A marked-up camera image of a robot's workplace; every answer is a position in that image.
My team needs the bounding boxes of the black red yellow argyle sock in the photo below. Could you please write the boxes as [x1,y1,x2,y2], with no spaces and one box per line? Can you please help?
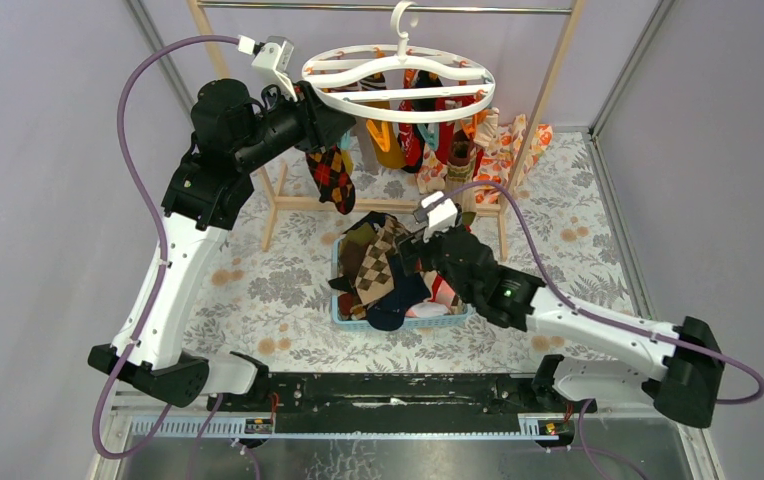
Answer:
[305,146,356,215]

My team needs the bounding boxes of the beige brown argyle sock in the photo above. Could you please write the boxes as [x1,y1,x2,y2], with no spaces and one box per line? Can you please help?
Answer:
[354,216,408,306]

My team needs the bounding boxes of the white round clip hanger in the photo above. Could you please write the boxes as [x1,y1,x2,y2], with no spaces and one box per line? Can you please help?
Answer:
[301,1,496,124]

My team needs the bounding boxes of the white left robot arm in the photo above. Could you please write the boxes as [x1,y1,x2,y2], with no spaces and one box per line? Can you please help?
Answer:
[88,79,355,411]

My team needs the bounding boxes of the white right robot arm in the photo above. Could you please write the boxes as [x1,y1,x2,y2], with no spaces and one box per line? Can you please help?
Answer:
[395,227,724,428]

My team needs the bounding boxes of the striped beige hanging sock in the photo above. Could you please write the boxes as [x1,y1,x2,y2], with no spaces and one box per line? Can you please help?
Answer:
[445,130,480,193]

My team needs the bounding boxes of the navy blue sock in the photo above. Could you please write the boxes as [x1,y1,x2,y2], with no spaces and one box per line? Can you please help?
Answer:
[365,274,430,332]

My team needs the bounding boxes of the floral orange cloth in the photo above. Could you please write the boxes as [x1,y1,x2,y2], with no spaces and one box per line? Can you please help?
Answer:
[415,114,554,194]

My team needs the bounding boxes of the red hanging sock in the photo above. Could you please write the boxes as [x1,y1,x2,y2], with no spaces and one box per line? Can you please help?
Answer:
[434,95,476,165]

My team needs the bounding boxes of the blue plastic sock basket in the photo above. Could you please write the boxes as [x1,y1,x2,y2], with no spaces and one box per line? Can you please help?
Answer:
[330,233,476,333]

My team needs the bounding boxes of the wooden clothes rack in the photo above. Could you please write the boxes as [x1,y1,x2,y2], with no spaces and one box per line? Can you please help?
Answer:
[185,0,589,261]

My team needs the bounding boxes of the floral grey table mat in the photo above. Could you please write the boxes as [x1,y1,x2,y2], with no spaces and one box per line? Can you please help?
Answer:
[184,130,639,373]

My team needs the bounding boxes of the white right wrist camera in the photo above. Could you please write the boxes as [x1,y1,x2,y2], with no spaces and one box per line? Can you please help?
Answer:
[413,191,460,243]

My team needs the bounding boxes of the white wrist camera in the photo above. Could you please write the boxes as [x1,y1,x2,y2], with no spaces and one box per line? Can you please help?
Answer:
[413,191,460,243]
[237,35,298,101]

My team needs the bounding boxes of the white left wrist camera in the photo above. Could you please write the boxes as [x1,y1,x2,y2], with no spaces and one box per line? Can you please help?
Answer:
[237,35,298,101]

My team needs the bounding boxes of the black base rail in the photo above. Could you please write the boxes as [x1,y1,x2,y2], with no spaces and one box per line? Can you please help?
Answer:
[207,372,597,435]

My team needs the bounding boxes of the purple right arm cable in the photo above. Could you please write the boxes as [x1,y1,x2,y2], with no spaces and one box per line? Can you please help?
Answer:
[421,180,764,480]

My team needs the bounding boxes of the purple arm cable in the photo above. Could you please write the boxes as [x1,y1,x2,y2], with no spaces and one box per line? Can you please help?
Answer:
[91,34,251,480]
[421,180,764,480]

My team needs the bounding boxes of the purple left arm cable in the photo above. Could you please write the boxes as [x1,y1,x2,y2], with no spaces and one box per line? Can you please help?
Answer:
[91,34,251,480]

